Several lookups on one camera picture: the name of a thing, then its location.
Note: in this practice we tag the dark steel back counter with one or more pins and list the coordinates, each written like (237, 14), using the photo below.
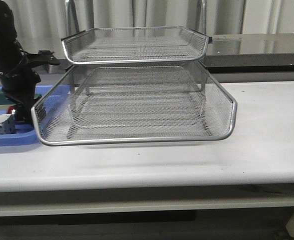
(248, 53)

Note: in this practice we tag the silver metal rack frame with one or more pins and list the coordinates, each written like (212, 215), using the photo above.
(72, 20)

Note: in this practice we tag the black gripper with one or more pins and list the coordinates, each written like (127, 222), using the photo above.
(18, 85)

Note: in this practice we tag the white circuit breaker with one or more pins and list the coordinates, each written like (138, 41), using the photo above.
(7, 124)

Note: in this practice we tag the blue plastic tray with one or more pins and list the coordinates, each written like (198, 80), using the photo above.
(25, 133)

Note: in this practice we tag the red emergency stop button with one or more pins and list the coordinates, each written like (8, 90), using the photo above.
(12, 110)

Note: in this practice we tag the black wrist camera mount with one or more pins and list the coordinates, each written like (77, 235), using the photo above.
(43, 57)

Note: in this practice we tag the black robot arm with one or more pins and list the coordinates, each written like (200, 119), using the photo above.
(11, 53)

